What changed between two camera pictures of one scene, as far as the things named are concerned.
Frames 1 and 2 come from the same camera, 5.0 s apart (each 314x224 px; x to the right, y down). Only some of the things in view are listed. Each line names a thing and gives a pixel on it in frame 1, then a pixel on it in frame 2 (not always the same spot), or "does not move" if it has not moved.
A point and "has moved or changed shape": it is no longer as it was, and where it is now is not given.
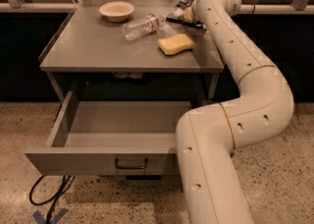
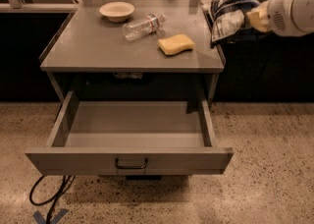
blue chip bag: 181,6 has moved or changed shape
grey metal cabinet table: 127,34 does not move
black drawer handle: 130,167 does not move
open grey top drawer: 112,138 does not move
